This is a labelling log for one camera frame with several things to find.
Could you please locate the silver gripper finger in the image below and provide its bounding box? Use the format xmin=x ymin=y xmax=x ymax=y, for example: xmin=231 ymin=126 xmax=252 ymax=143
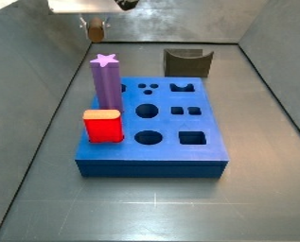
xmin=104 ymin=17 xmax=110 ymax=28
xmin=80 ymin=16 xmax=88 ymax=28

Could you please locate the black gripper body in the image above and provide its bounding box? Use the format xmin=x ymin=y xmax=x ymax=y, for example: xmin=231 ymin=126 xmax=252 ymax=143
xmin=114 ymin=0 xmax=140 ymax=10

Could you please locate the brown round cylinder peg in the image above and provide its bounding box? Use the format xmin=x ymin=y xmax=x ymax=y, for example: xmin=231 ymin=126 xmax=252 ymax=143
xmin=88 ymin=17 xmax=105 ymax=43

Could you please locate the purple star peg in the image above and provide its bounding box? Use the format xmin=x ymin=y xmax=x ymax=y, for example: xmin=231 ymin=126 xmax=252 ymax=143
xmin=90 ymin=54 xmax=124 ymax=112

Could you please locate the black curved cradle stand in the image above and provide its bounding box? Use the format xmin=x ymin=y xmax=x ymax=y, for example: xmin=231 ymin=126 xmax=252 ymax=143
xmin=164 ymin=48 xmax=215 ymax=78

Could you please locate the red rounded peg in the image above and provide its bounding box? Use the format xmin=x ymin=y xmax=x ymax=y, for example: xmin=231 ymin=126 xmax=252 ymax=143
xmin=82 ymin=110 xmax=125 ymax=143

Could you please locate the blue shape sorter block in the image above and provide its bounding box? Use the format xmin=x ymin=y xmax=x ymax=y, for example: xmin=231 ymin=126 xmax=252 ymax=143
xmin=76 ymin=77 xmax=229 ymax=178

